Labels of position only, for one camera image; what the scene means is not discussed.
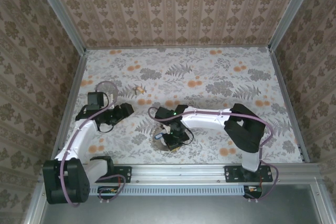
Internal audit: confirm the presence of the aluminium frame post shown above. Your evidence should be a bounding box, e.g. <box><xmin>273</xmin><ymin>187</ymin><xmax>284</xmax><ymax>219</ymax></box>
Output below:
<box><xmin>30</xmin><ymin>0</ymin><xmax>87</xmax><ymax>55</ymax></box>
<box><xmin>268</xmin><ymin>0</ymin><xmax>320</xmax><ymax>52</ymax></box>

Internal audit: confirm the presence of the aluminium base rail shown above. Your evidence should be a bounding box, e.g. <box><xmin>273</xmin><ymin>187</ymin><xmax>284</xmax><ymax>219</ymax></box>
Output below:
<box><xmin>41</xmin><ymin>163</ymin><xmax>320</xmax><ymax>184</ymax></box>

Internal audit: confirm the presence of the aluminium back rail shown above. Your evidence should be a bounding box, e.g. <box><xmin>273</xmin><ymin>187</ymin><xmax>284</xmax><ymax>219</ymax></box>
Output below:
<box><xmin>85</xmin><ymin>46</ymin><xmax>271</xmax><ymax>51</ymax></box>

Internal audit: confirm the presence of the grey metal panel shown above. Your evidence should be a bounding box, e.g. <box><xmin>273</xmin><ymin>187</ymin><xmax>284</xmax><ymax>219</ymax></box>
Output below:
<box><xmin>25</xmin><ymin>183</ymin><xmax>328</xmax><ymax>224</ymax></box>

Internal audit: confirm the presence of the large keyring with many keys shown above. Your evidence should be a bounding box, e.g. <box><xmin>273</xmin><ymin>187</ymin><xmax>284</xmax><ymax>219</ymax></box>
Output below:
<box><xmin>149</xmin><ymin>126</ymin><xmax>184</xmax><ymax>154</ymax></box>

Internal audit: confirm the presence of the grey slotted cable duct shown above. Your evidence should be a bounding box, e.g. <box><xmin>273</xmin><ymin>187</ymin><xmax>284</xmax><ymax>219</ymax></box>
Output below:
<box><xmin>89</xmin><ymin>184</ymin><xmax>246</xmax><ymax>196</ymax></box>

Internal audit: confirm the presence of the aluminium side rail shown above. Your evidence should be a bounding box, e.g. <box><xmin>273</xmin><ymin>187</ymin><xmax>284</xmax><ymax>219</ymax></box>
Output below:
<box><xmin>54</xmin><ymin>50</ymin><xmax>89</xmax><ymax>154</ymax></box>
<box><xmin>269</xmin><ymin>49</ymin><xmax>310</xmax><ymax>164</ymax></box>

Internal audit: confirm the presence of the small brass key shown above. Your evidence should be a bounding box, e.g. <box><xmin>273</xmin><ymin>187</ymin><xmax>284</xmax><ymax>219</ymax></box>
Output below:
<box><xmin>132</xmin><ymin>84</ymin><xmax>147</xmax><ymax>95</ymax></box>

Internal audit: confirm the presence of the small wiring connector board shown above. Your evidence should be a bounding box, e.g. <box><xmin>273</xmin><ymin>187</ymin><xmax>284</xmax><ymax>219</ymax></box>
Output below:
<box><xmin>97</xmin><ymin>186</ymin><xmax>123</xmax><ymax>200</ymax></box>
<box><xmin>243</xmin><ymin>185</ymin><xmax>264</xmax><ymax>199</ymax></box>

